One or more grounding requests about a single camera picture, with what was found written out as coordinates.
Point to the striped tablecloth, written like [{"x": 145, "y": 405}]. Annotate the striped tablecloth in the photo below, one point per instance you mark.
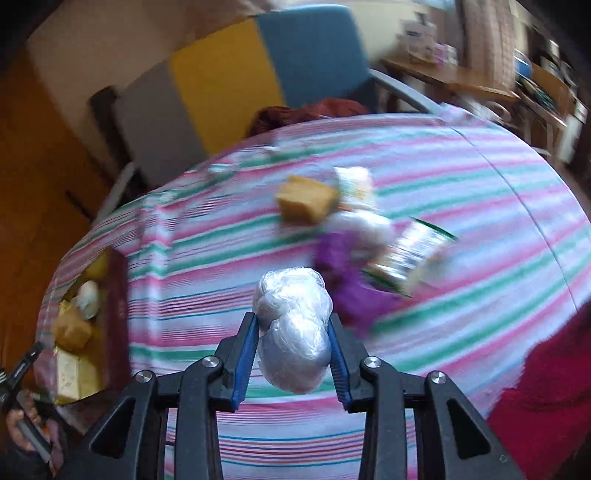
[{"x": 461, "y": 230}]

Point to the white box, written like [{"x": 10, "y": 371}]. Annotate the white box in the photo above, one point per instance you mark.
[{"x": 422, "y": 37}]

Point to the white snack packet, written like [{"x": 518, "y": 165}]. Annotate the white snack packet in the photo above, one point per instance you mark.
[{"x": 355, "y": 187}]

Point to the cluttered shelf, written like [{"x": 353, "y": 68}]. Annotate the cluttered shelf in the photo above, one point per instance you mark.
[{"x": 549, "y": 92}]

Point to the dark red cloth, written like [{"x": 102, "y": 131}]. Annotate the dark red cloth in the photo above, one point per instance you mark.
[{"x": 314, "y": 113}]

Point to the cracker packet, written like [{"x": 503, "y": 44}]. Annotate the cracker packet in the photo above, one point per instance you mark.
[{"x": 411, "y": 256}]

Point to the gold tin box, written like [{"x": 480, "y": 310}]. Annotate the gold tin box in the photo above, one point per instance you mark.
[{"x": 117, "y": 314}]

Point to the plastic white ball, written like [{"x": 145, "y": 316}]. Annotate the plastic white ball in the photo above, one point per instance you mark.
[
  {"x": 364, "y": 230},
  {"x": 88, "y": 297},
  {"x": 291, "y": 332}
]

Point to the yellow bread cube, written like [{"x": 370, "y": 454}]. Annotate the yellow bread cube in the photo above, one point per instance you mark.
[
  {"x": 307, "y": 201},
  {"x": 71, "y": 330}
]

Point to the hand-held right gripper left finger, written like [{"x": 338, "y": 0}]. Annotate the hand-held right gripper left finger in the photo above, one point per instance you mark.
[{"x": 244, "y": 364}]

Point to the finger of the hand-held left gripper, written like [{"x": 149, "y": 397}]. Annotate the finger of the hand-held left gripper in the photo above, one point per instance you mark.
[
  {"x": 23, "y": 369},
  {"x": 34, "y": 429}
]

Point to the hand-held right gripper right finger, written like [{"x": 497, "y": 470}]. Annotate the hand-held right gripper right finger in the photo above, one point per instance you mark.
[{"x": 339, "y": 369}]

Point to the grey yellow blue chair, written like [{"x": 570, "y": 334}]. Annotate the grey yellow blue chair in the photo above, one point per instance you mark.
[{"x": 217, "y": 92}]

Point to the wooden side desk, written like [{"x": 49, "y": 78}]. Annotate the wooden side desk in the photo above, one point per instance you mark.
[{"x": 452, "y": 83}]

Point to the yellow packet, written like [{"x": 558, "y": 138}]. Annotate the yellow packet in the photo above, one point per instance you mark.
[{"x": 74, "y": 376}]

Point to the purple packet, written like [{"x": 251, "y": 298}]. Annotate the purple packet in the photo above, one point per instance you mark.
[{"x": 346, "y": 272}]

